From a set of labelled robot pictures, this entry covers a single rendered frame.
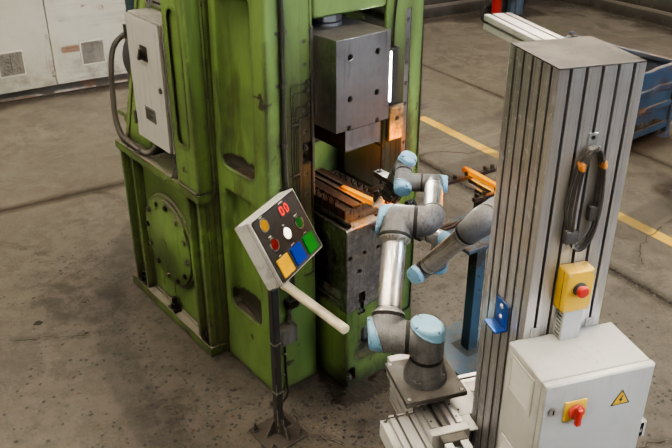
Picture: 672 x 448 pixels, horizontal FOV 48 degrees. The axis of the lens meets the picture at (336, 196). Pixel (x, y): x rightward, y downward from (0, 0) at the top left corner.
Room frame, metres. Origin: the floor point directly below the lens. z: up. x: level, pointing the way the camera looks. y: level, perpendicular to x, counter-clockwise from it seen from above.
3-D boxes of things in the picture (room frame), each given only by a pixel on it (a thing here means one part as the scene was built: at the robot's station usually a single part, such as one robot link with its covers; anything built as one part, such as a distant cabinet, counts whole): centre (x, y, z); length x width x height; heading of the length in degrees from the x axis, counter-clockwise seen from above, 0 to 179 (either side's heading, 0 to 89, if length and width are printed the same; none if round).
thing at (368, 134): (3.26, 0.01, 1.32); 0.42 x 0.20 x 0.10; 39
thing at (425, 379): (2.10, -0.31, 0.87); 0.15 x 0.15 x 0.10
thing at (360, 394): (3.05, -0.15, 0.01); 0.58 x 0.39 x 0.01; 129
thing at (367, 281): (3.30, -0.02, 0.69); 0.56 x 0.38 x 0.45; 39
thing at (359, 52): (3.28, -0.02, 1.56); 0.42 x 0.39 x 0.40; 39
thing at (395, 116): (3.39, -0.28, 1.27); 0.09 x 0.02 x 0.17; 129
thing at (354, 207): (3.26, 0.01, 0.96); 0.42 x 0.20 x 0.09; 39
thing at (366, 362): (3.30, -0.02, 0.23); 0.55 x 0.37 x 0.47; 39
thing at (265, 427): (2.68, 0.27, 0.05); 0.22 x 0.22 x 0.09; 39
